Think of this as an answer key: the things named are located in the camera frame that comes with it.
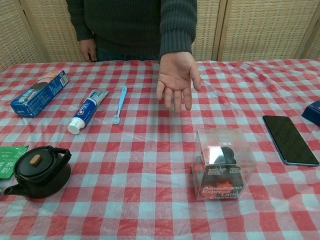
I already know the person's right hand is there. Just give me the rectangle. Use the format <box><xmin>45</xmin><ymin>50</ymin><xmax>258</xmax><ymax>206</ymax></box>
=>
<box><xmin>79</xmin><ymin>38</ymin><xmax>97</xmax><ymax>63</ymax></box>

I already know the person's open left hand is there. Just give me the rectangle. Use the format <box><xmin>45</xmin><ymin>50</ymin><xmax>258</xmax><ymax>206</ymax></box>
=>
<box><xmin>156</xmin><ymin>51</ymin><xmax>202</xmax><ymax>115</ymax></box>

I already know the person's right sweater forearm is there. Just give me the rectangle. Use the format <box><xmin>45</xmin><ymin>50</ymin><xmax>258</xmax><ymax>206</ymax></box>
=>
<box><xmin>65</xmin><ymin>0</ymin><xmax>96</xmax><ymax>42</ymax></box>

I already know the person's left sweater forearm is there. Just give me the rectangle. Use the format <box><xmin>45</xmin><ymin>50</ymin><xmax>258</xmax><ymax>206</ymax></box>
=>
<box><xmin>158</xmin><ymin>0</ymin><xmax>198</xmax><ymax>61</ymax></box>

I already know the clear plastic coffee box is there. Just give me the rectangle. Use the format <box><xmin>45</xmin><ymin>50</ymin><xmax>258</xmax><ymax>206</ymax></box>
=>
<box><xmin>191</xmin><ymin>128</ymin><xmax>258</xmax><ymax>202</ymax></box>

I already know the dark blue box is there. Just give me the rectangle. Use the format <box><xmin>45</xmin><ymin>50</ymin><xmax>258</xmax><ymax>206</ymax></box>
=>
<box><xmin>301</xmin><ymin>99</ymin><xmax>320</xmax><ymax>128</ymax></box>

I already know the person's dark sweater torso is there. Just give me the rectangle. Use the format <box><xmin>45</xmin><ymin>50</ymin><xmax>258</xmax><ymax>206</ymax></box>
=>
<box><xmin>82</xmin><ymin>0</ymin><xmax>167</xmax><ymax>62</ymax></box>

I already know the white blue toothpaste tube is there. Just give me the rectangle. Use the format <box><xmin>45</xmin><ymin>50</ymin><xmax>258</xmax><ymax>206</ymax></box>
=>
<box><xmin>67</xmin><ymin>89</ymin><xmax>110</xmax><ymax>134</ymax></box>

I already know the light blue toothbrush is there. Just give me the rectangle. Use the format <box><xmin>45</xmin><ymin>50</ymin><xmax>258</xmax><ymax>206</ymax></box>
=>
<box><xmin>111</xmin><ymin>86</ymin><xmax>128</xmax><ymax>125</ymax></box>

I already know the blue toothpaste carton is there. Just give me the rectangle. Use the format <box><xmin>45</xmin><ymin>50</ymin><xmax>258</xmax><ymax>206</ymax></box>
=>
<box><xmin>9</xmin><ymin>69</ymin><xmax>70</xmax><ymax>118</ymax></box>

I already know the woven rattan folding screen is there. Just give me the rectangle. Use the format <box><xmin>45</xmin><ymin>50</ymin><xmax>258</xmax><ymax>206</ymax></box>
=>
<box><xmin>0</xmin><ymin>0</ymin><xmax>320</xmax><ymax>73</ymax></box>

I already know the red white checkered tablecloth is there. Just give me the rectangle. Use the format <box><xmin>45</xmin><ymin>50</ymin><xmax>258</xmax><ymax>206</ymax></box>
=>
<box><xmin>0</xmin><ymin>58</ymin><xmax>320</xmax><ymax>240</ymax></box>

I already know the black cast iron teapot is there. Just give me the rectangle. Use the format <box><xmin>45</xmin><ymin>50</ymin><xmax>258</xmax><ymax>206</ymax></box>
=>
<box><xmin>3</xmin><ymin>145</ymin><xmax>72</xmax><ymax>199</ymax></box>

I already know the black smartphone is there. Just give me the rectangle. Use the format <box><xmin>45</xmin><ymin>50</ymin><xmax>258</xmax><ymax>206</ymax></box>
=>
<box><xmin>262</xmin><ymin>115</ymin><xmax>320</xmax><ymax>167</ymax></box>

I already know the green tea packet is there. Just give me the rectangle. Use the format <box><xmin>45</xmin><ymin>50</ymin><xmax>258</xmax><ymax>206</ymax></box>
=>
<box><xmin>0</xmin><ymin>144</ymin><xmax>30</xmax><ymax>180</ymax></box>

